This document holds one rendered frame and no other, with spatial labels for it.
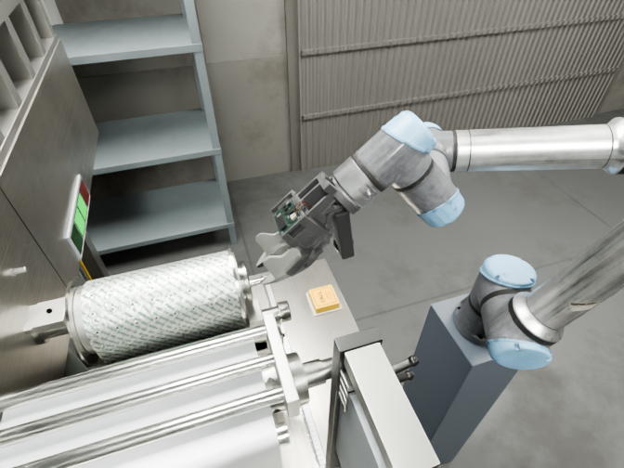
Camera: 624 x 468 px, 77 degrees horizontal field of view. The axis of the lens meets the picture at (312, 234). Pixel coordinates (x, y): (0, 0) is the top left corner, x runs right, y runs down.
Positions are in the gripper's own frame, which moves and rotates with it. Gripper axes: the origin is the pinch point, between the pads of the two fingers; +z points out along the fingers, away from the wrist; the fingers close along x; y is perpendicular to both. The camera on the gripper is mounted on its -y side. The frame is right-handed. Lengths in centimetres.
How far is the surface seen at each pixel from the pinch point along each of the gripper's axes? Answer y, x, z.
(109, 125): -9, -187, 78
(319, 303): -37.1, -15.6, 10.9
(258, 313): -3.6, 2.9, 7.1
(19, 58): 43, -56, 16
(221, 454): 18.9, 33.0, -1.9
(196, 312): 8.0, 4.4, 10.5
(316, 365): 4.8, 23.4, -5.6
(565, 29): -215, -211, -191
